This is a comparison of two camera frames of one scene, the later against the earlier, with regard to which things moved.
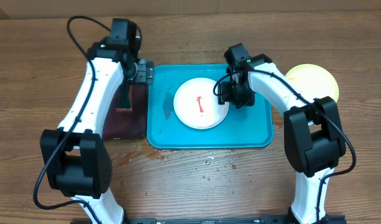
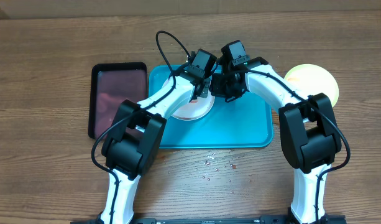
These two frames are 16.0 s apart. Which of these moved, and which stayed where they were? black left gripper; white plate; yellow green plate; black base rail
Moved: white plate; black left gripper
Stayed: yellow green plate; black base rail
